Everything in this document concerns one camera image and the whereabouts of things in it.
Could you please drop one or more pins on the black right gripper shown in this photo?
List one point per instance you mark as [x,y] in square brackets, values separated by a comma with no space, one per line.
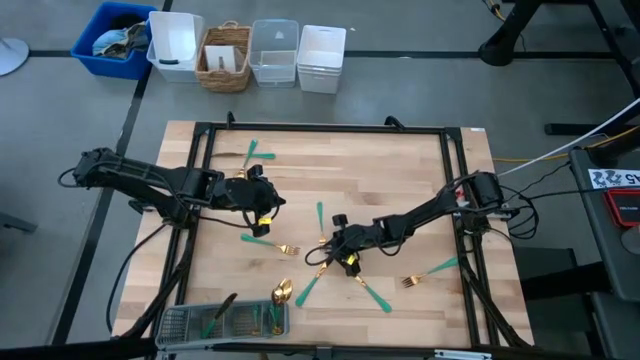
[352,240]

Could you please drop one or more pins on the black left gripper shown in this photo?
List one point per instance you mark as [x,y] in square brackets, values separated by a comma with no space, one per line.
[240,195]

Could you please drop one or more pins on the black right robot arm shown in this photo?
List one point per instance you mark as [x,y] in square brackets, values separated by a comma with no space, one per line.
[425,215]

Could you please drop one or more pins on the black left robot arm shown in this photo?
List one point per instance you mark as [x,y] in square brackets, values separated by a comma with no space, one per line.
[145,177]

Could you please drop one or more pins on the white stacked storage bins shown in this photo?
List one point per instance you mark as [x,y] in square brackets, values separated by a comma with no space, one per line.
[320,80]

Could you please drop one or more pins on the clear plastic bin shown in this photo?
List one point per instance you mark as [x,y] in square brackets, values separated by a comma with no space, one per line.
[272,70]

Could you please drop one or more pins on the wicker basket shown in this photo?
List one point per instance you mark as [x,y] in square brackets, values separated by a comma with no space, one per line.
[220,82]

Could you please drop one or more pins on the grey power connector box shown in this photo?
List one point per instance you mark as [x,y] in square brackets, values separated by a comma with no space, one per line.
[500,212]

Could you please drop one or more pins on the white label plate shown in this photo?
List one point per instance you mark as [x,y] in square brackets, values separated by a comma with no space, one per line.
[462,355]

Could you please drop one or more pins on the white paper box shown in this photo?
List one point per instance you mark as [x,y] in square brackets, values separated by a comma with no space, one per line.
[215,52]

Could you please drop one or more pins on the grey mesh cutlery caddy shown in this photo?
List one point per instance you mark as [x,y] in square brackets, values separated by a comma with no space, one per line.
[172,325]

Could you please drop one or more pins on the white translucent storage bin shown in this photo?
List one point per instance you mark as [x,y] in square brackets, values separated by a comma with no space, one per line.
[175,40]

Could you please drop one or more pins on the black floor stand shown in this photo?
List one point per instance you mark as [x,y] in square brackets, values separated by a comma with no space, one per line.
[550,280]

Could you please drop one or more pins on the blue plastic bin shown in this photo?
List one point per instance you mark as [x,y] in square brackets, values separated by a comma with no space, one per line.
[115,71]

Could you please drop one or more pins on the crumpled clothes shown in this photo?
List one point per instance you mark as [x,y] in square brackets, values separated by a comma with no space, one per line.
[112,42]

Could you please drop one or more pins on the grey desk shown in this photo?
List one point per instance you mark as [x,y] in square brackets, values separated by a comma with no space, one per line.
[590,240]

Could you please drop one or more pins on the black desk leg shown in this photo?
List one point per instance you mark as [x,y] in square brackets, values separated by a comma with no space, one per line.
[500,52]

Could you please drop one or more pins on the black desk foot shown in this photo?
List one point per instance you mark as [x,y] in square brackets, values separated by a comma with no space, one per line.
[575,129]

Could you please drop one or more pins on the grey desk foot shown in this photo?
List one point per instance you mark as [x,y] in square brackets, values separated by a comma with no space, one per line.
[15,222]

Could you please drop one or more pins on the white printed label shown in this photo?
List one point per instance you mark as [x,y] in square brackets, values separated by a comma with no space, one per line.
[610,178]

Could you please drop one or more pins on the red black device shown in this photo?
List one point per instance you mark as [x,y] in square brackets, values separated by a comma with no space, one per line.
[625,207]

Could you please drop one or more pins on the white round stool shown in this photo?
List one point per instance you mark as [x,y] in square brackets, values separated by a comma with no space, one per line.
[12,57]

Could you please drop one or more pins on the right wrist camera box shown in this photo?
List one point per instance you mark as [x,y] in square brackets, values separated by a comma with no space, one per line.
[353,269]

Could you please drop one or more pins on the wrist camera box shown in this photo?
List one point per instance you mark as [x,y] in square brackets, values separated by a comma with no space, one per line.
[261,230]
[353,269]

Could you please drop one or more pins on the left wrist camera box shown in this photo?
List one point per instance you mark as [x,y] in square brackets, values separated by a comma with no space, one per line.
[261,230]

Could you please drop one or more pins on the black aluminium table frame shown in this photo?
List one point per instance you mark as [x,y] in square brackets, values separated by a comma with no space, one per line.
[300,127]

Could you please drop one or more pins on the black camera gantry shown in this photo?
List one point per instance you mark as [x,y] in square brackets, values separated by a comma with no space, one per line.
[75,349]

